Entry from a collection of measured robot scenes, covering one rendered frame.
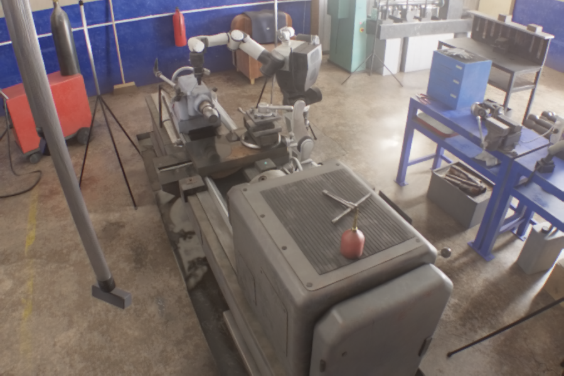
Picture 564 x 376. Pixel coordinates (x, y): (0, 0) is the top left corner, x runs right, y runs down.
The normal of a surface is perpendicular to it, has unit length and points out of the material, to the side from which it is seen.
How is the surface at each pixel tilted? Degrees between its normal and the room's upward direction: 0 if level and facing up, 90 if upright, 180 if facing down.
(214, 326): 0
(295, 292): 45
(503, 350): 0
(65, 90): 90
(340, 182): 0
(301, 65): 95
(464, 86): 90
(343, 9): 90
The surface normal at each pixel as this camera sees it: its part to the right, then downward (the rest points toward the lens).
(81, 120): 0.71, 0.38
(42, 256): 0.00, -0.84
